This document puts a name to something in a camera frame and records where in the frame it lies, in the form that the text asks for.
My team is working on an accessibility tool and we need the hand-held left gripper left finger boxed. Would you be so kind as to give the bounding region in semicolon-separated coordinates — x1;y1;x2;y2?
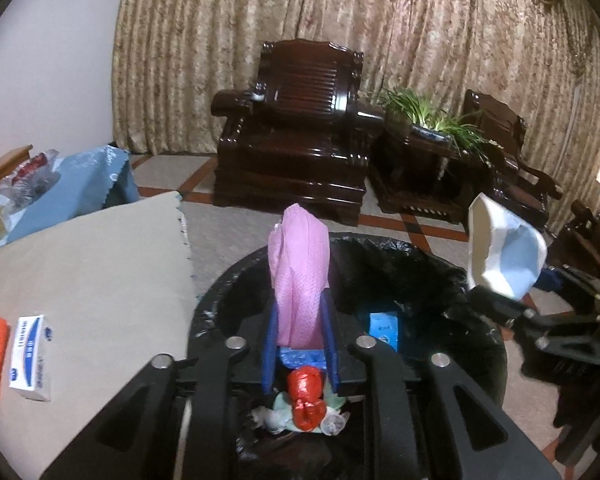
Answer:
40;305;281;480

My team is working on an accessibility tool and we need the dark wooden slatted armchair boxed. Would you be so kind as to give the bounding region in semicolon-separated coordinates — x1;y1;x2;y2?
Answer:
211;39;385;226

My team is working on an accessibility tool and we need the small blue packet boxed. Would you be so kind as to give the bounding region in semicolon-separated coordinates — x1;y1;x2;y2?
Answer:
369;311;401;352

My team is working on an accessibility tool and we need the beige patterned curtain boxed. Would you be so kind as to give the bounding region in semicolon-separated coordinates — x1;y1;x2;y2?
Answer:
111;0;600;241

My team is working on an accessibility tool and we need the white plastic bag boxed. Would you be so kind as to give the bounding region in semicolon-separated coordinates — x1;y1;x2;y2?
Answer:
250;406;286;433

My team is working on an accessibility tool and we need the pale green wrapper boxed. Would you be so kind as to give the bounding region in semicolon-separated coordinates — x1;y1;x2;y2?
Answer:
272;390;343;428

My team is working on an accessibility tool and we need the grey tablecloth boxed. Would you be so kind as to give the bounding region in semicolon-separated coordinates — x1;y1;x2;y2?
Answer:
0;191;198;480

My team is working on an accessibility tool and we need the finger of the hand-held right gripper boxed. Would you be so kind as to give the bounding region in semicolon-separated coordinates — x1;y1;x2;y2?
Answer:
537;266;600;311
467;285;600;375

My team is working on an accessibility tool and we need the dark wooden side table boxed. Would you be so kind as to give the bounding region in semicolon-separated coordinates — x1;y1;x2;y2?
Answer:
370;125;481;221

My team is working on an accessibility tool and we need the blue plastic bag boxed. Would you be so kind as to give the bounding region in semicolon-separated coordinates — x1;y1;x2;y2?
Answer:
279;347;327;370

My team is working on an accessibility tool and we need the green potted plant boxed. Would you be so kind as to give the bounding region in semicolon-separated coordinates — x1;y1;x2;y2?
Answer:
377;87;501;161

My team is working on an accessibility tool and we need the small clear plastic cup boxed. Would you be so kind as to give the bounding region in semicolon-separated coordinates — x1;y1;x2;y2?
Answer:
320;412;351;435

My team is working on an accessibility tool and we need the dark wooden chair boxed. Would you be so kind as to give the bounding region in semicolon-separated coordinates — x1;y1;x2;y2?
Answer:
545;200;600;281

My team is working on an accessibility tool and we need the black lined trash bin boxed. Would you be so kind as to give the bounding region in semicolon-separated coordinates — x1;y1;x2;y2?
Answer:
187;232;508;480

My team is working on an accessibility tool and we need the blue tablecloth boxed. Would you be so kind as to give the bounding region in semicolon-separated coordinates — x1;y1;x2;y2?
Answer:
7;145;141;246

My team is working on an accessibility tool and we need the red wrapper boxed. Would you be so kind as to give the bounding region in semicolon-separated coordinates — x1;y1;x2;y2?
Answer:
287;366;326;432

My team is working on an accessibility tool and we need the pink cloth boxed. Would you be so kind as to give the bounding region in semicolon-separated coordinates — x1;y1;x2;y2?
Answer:
267;203;331;351

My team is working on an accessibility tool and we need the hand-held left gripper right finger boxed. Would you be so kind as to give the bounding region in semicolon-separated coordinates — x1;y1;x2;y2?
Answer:
321;290;561;480

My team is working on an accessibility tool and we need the dark wooden open armchair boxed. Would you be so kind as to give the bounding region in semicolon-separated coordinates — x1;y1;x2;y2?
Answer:
462;89;563;233

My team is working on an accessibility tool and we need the white box with blue print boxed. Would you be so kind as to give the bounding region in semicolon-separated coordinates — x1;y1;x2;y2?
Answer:
7;314;53;402

